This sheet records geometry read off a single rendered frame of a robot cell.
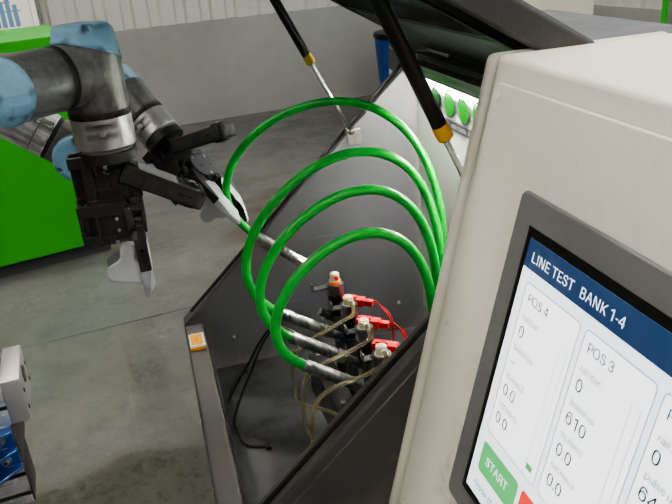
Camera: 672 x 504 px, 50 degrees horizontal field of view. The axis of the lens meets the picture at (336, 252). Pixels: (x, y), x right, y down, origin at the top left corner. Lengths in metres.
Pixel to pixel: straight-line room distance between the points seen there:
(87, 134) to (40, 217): 3.57
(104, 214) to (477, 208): 0.47
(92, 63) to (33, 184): 3.55
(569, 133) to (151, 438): 2.41
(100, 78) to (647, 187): 0.62
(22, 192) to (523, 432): 3.96
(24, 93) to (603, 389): 0.64
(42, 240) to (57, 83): 3.68
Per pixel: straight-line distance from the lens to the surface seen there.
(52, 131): 1.24
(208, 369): 1.38
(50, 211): 4.49
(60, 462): 2.90
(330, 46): 8.08
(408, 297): 1.64
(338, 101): 1.18
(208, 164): 1.30
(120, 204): 0.95
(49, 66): 0.87
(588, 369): 0.61
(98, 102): 0.92
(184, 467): 2.70
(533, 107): 0.70
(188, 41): 7.65
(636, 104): 0.60
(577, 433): 0.62
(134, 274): 1.00
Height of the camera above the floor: 1.67
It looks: 24 degrees down
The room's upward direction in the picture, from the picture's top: 5 degrees counter-clockwise
